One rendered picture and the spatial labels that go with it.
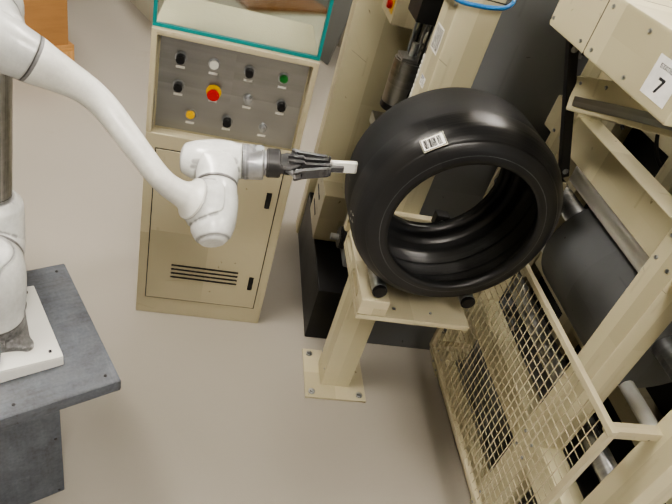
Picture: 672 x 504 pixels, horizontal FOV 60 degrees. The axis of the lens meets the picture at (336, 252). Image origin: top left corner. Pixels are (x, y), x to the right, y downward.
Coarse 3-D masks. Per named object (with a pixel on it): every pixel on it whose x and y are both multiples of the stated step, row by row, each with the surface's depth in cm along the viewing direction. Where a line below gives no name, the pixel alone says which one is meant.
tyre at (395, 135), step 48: (432, 96) 152; (480, 96) 152; (384, 144) 148; (480, 144) 139; (528, 144) 143; (384, 192) 145; (528, 192) 176; (384, 240) 154; (432, 240) 191; (480, 240) 187; (528, 240) 160; (432, 288) 167; (480, 288) 169
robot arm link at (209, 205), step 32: (32, 64) 113; (64, 64) 118; (96, 96) 123; (128, 128) 126; (160, 160) 131; (160, 192) 131; (192, 192) 134; (224, 192) 138; (192, 224) 136; (224, 224) 136
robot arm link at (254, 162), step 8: (248, 144) 148; (248, 152) 146; (256, 152) 146; (264, 152) 148; (248, 160) 145; (256, 160) 146; (264, 160) 147; (248, 168) 146; (256, 168) 146; (264, 168) 148; (248, 176) 148; (256, 176) 148
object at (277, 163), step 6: (270, 150) 148; (276, 150) 148; (270, 156) 147; (276, 156) 147; (282, 156) 152; (270, 162) 147; (276, 162) 147; (282, 162) 149; (270, 168) 147; (276, 168) 147; (282, 168) 148; (288, 168) 147; (294, 168) 148; (300, 168) 150; (270, 174) 148; (276, 174) 149; (288, 174) 148
